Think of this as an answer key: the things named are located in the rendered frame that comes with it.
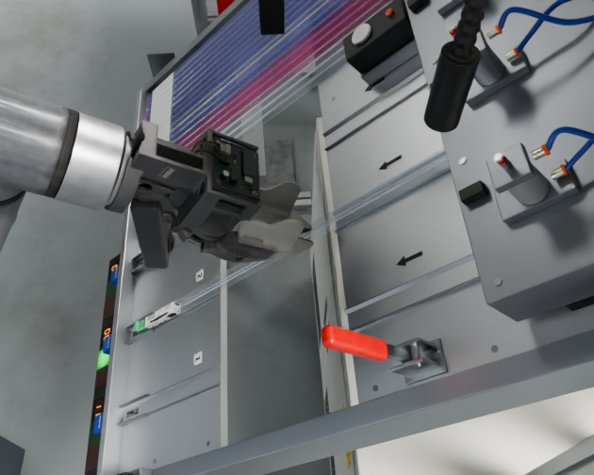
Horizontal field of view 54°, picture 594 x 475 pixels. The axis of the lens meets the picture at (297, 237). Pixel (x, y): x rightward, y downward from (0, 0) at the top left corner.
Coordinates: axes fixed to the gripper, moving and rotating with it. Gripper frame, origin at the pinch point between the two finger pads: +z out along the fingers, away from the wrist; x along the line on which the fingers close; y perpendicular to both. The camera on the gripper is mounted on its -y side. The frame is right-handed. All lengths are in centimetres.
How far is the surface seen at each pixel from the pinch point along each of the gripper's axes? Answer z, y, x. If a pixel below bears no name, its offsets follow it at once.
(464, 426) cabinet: 37.4, -15.1, -12.9
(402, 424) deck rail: 3.9, 7.1, -21.1
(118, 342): -8.6, -31.4, -1.3
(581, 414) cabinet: 52, -6, -12
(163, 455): -4.7, -22.9, -17.5
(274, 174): 50, -79, 83
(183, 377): -3.9, -19.9, -9.3
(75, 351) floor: 4, -111, 28
